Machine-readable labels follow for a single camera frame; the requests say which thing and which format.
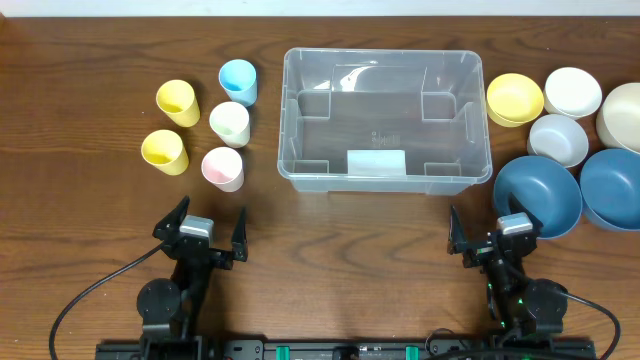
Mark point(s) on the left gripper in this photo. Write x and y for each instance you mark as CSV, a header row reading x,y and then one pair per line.
x,y
206,253

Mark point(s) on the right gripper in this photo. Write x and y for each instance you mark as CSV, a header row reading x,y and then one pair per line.
x,y
486,250

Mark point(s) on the dark blue large bowl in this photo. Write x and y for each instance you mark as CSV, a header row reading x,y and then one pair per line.
x,y
545,188

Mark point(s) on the grey small bowl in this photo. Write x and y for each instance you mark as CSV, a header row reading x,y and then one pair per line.
x,y
559,138

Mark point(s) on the yellow small bowl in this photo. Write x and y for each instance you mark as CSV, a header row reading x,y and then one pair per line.
x,y
513,99

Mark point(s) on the white small bowl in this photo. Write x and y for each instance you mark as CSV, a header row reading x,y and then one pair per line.
x,y
572,92

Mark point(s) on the beige large bowl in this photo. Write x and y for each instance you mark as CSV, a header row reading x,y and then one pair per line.
x,y
617,123

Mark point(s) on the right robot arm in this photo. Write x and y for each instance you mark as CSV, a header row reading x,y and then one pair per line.
x,y
525,306

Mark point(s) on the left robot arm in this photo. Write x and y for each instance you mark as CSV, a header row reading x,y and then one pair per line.
x,y
169,307

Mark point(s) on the clear plastic storage container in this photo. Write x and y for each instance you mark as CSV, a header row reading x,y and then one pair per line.
x,y
375,120

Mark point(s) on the pink plastic cup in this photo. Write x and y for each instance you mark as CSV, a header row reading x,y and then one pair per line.
x,y
223,167

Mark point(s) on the yellow plastic cup lower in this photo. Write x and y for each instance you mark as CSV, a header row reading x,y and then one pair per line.
x,y
165,150

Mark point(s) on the yellow plastic cup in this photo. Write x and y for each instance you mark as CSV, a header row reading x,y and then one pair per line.
x,y
165,150
177,99

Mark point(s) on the pale green plastic cup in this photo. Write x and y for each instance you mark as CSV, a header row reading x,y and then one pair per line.
x,y
231,122

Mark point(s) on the yellow plastic cup upper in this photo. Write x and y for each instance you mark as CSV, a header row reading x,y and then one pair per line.
x,y
177,99

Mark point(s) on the blue plastic cup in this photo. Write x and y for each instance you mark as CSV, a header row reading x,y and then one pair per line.
x,y
238,78

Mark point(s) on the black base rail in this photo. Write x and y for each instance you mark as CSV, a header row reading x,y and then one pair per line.
x,y
259,350

